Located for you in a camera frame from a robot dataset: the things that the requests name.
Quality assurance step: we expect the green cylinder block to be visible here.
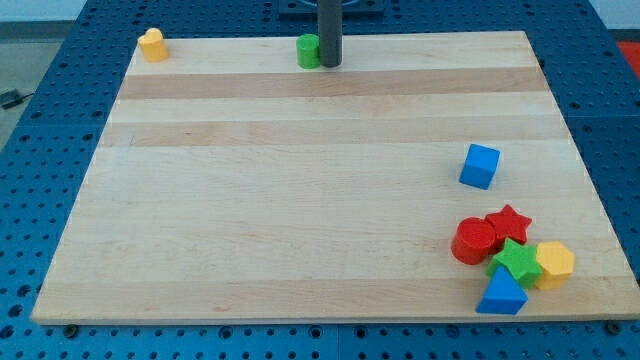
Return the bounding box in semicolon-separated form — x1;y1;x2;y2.
296;33;321;69

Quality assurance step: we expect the light wooden board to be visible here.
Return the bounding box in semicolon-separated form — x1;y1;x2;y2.
32;31;639;325

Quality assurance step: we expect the blue cube block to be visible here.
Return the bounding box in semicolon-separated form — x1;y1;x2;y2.
459;144;501;190

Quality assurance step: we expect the red cylinder block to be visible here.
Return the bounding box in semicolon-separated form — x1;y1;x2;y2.
451;217;496;265

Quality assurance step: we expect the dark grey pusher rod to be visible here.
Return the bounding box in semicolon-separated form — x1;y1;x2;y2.
317;0;343;68

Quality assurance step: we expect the red star block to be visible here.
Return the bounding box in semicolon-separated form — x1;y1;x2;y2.
484;204;533;253

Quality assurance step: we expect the yellow heart block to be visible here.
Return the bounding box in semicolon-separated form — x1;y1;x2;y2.
137;28;169;62

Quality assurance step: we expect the green star block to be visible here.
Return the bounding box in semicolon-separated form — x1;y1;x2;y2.
485;238;543;289

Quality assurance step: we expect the blue triangle block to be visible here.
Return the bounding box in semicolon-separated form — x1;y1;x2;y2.
476;266;529;315

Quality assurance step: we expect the yellow hexagon block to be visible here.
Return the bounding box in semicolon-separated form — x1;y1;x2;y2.
534;241;575;290

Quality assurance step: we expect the black cable plug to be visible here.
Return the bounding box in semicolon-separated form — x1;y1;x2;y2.
0;89;34;110

